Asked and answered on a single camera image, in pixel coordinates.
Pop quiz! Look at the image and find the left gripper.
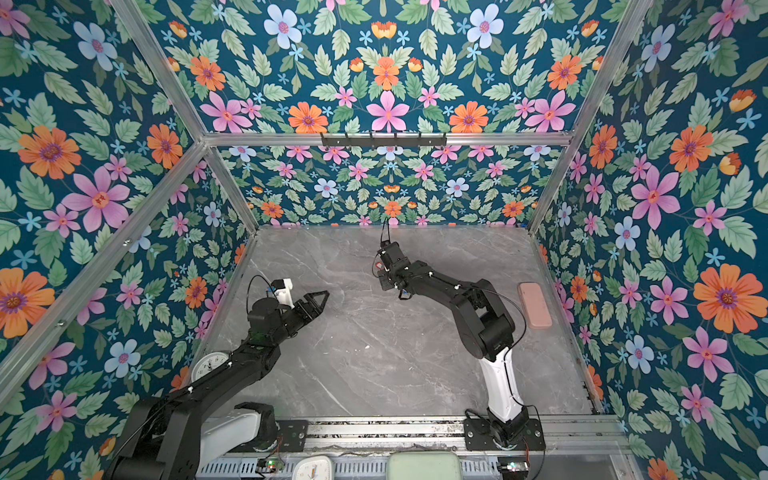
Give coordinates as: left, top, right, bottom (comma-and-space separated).
267, 289, 327, 348

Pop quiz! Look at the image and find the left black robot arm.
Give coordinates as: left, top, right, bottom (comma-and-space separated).
103, 291, 329, 480

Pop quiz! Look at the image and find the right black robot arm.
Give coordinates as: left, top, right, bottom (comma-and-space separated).
376, 240, 530, 448

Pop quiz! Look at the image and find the white round alarm clock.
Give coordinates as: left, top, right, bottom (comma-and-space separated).
191, 351, 229, 382

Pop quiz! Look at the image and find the pink eraser case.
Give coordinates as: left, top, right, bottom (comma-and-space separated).
518, 282, 553, 330

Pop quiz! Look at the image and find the white clock at front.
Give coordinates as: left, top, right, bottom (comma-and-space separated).
291, 455, 335, 480

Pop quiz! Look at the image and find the pale green box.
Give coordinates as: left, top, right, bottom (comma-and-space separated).
386, 451, 462, 480

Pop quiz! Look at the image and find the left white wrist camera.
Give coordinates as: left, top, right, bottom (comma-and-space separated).
270, 278, 294, 308

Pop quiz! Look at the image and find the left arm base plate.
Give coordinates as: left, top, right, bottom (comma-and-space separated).
232, 420, 309, 453

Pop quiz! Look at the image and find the black hook rail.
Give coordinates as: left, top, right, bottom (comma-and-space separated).
320, 133, 448, 148

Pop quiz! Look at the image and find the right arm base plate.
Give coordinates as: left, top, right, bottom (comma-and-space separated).
463, 417, 546, 452

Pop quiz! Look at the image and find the aluminium front rail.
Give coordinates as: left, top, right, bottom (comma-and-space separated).
134, 415, 631, 457

